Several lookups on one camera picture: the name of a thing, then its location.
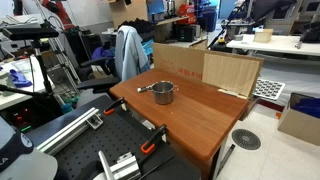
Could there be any orange and black bar clamp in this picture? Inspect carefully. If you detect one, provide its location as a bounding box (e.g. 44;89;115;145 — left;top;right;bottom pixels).
103;97;126;116
140;124;168;155

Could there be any black marker with white cap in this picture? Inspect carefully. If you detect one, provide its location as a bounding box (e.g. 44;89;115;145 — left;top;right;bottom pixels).
136;85;153;93

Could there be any silver metal corner bracket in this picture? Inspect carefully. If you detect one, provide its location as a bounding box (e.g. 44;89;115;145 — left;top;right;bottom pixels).
97;150;142;180

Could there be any small aluminium angle bracket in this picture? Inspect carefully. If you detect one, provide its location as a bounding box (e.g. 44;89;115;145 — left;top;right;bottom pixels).
87;113;105;130

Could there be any black perforated breadboard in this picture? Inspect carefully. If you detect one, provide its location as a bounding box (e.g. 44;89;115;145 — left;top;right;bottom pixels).
53;108;176;180

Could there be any purple cloth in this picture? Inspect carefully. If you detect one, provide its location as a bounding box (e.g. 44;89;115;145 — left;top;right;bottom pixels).
91;45;114;62

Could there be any white work table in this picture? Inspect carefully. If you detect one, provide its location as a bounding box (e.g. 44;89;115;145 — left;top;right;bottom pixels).
226;33;320;57

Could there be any small wooden box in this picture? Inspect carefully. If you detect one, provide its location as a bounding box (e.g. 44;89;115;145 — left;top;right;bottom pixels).
253;28;274;44

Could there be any black camera tripod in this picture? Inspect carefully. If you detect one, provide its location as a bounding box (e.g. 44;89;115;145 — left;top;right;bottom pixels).
0;39;56;101

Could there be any brown cardboard barrier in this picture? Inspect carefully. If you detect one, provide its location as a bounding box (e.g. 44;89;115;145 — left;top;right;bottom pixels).
152;42;265;100

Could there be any red cola box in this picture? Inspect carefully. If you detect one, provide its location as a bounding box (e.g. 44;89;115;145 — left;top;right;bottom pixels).
177;3;198;25

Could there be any black stereo camera bar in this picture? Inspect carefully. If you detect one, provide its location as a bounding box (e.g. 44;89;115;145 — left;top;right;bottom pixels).
1;27;60;42

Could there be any blue glove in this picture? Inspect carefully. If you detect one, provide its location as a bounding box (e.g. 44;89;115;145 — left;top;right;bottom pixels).
9;68;33;89

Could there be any blue computer monitor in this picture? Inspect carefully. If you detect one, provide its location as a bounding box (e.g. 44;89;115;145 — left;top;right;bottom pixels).
146;0;167;16

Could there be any light blue lab coat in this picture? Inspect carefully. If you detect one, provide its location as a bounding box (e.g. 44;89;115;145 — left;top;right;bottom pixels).
114;25;151;83

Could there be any silver metal pot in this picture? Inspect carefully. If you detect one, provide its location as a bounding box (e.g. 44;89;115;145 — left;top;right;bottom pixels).
147;80;179;106

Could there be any open cardboard box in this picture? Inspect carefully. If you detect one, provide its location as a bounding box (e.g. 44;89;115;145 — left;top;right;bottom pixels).
277;92;320;147

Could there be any black office chair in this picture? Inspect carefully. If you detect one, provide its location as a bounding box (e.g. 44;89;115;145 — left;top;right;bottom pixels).
75;56;121;94

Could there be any round metal floor drain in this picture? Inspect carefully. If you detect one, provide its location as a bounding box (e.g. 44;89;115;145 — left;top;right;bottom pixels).
231;128;262;151

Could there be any black electronics box with lights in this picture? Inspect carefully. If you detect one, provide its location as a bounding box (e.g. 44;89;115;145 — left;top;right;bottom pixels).
0;99;44;134

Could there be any black and white calibration board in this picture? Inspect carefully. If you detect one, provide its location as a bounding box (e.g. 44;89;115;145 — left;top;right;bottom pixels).
253;78;286;101

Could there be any long aluminium extrusion rail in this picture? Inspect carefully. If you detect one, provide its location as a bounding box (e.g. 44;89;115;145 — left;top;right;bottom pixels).
35;107;101;156

